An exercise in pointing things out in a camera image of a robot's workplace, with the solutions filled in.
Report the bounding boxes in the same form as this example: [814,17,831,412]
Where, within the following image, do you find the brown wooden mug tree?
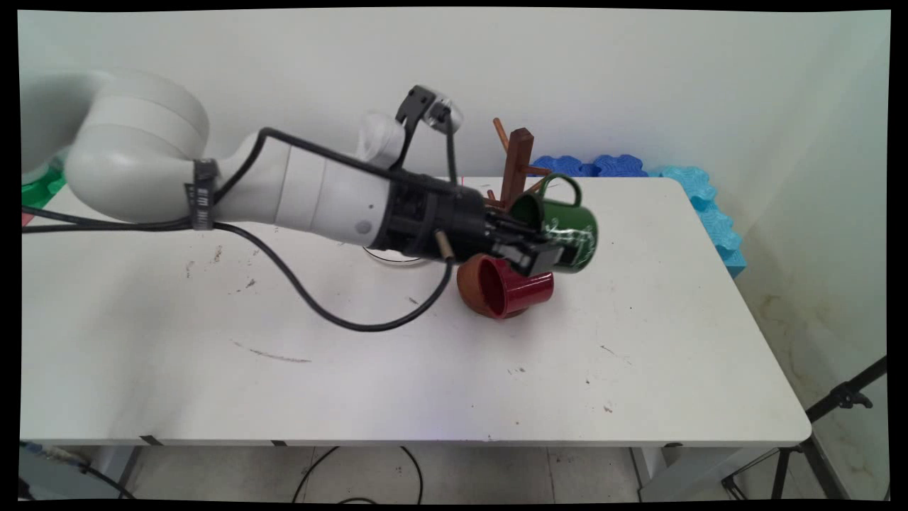
[456,117,555,320]

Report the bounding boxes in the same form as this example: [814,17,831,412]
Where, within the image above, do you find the green enamel mug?
[509,173,599,275]

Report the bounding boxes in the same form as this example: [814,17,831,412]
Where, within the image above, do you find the dark blue foam mat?
[532,154,650,178]

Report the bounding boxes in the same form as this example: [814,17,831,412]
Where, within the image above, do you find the black velcro cable strap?
[184,159,221,232]

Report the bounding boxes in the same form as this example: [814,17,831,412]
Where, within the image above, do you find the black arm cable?
[21,127,460,334]

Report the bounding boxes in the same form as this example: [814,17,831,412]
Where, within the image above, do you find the black tripod stand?
[721,355,888,501]

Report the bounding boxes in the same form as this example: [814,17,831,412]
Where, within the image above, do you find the light blue foam mat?
[647,165,748,279]

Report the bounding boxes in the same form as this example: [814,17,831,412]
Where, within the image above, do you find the red ceramic mug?
[477,255,555,319]

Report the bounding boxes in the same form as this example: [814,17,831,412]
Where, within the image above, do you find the white table leg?
[630,445,746,502]
[85,446,144,500]

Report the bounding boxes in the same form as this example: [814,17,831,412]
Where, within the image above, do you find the white plate with black rim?
[362,244,429,268]

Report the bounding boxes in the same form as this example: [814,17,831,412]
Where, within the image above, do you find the black cable on floor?
[292,446,425,505]

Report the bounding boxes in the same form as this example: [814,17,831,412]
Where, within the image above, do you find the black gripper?
[369,172,565,278]

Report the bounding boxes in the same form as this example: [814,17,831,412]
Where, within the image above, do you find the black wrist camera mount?
[392,84,466,172]

